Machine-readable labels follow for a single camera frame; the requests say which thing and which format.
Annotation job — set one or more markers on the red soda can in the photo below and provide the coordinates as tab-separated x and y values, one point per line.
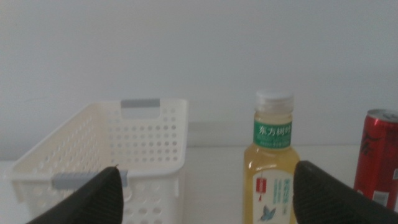
377	155

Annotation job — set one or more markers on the white perforated plastic basket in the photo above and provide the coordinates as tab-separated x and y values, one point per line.
149	174

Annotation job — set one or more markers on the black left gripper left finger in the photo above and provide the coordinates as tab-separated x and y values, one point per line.
99	202

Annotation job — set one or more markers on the yellow tea bottle green label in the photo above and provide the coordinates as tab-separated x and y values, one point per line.
269	161

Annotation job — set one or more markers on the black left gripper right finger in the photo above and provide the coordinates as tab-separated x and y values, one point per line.
323	202

